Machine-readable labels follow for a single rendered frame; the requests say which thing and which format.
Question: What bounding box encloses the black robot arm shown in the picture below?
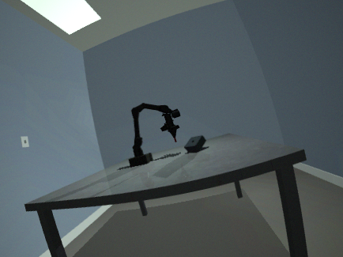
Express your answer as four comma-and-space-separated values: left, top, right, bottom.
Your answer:
131, 103, 180, 157

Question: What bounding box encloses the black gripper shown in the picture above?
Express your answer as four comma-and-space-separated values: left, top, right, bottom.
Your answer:
166, 119, 179, 138

